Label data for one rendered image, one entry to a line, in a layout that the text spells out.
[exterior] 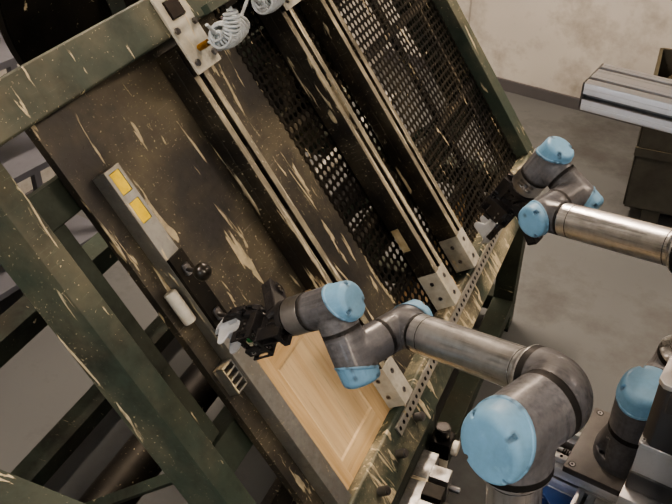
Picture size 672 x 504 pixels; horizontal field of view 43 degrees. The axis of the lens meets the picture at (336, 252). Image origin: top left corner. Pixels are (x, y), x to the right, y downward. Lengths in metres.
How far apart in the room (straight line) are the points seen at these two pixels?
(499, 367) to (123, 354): 0.71
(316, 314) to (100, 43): 0.72
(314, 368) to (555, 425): 0.95
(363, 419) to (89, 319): 0.86
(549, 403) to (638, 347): 2.81
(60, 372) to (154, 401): 2.18
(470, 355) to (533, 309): 2.69
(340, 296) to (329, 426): 0.68
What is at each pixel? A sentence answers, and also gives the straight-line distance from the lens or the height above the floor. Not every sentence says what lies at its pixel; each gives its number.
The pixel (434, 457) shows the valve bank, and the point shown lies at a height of 0.74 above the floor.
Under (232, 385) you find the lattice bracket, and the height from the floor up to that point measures 1.25.
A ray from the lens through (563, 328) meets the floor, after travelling 4.09.
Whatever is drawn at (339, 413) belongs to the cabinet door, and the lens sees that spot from 2.16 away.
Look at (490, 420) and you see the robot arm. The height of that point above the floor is 1.67.
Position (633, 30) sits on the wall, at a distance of 5.80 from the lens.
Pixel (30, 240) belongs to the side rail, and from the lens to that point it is 1.63.
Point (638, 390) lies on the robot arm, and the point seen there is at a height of 1.26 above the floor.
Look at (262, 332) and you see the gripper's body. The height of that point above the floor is 1.50.
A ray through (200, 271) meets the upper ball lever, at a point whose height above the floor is 1.54.
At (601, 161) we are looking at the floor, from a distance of 5.48.
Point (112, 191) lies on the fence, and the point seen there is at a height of 1.65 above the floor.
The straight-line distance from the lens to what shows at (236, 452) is 1.96.
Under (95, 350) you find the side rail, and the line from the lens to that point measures 1.70.
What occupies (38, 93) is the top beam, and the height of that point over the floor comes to 1.88.
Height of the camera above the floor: 2.56
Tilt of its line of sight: 36 degrees down
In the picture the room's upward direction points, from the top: 1 degrees clockwise
